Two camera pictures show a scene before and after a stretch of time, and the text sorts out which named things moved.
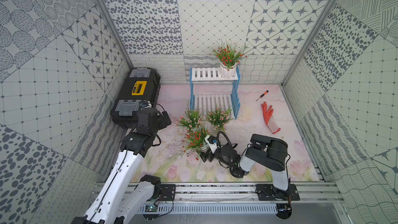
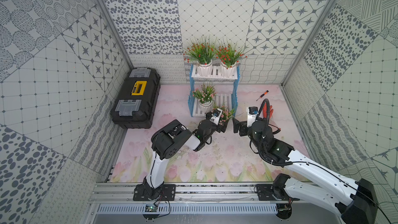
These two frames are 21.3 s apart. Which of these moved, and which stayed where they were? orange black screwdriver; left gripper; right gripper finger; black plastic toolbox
Moved: right gripper finger; left gripper
Stayed: black plastic toolbox; orange black screwdriver
